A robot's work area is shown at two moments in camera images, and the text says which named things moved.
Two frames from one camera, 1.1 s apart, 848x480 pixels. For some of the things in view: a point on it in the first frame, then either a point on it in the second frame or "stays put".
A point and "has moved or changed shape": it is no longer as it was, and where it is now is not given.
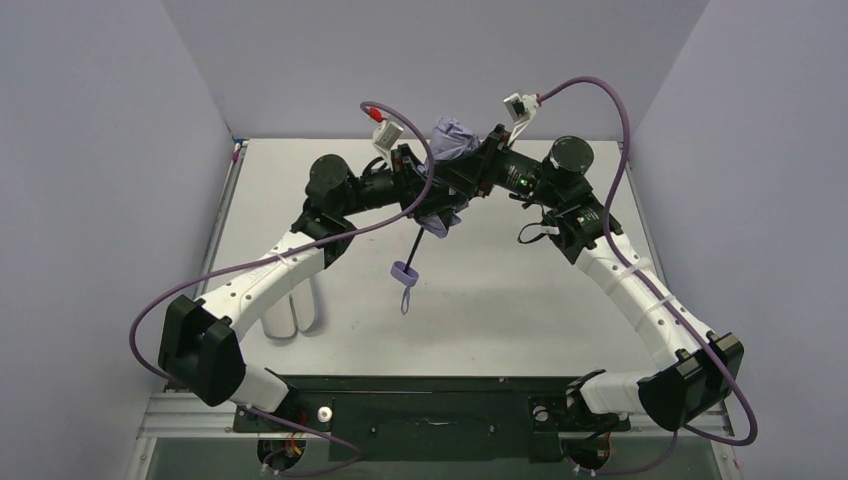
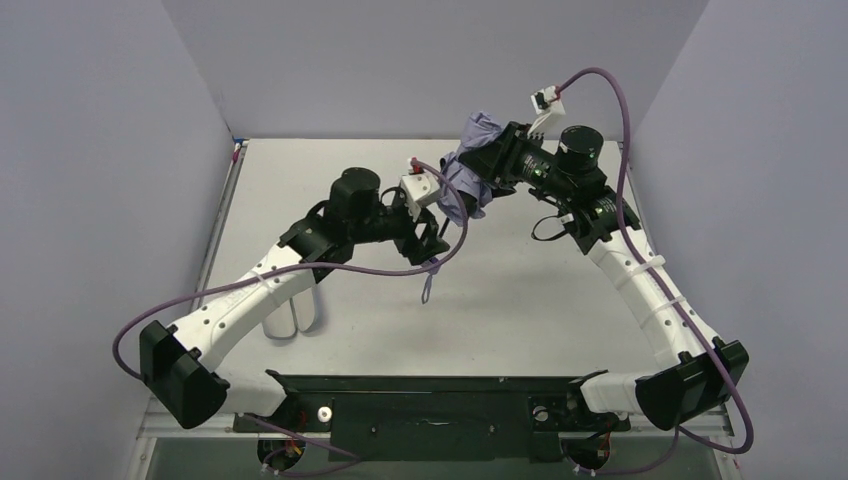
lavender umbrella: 450,136 has moved or changed shape
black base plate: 438,418 stays put
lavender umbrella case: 295,311 stays put
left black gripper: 408,166 -> 424,235
